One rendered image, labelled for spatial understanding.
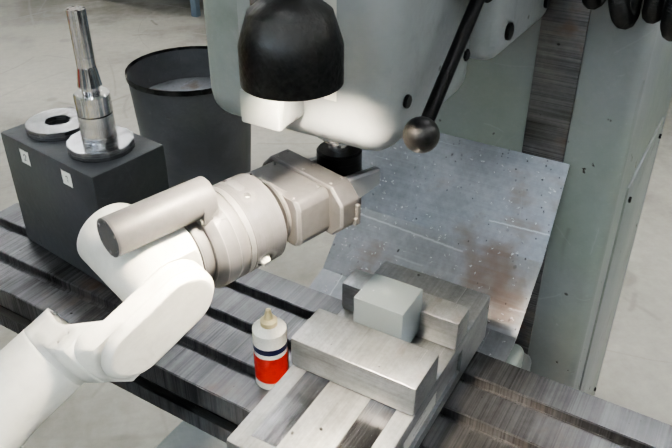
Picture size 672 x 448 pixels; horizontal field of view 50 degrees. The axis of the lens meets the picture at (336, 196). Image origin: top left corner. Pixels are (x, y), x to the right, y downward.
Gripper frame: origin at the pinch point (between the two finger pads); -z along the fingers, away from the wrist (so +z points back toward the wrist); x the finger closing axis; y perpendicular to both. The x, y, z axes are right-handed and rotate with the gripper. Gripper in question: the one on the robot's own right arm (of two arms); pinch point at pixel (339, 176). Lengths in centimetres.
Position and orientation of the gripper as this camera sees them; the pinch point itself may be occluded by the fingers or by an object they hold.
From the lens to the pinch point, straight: 75.4
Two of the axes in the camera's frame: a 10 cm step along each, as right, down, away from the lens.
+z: -7.2, 3.6, -5.9
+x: -7.0, -3.7, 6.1
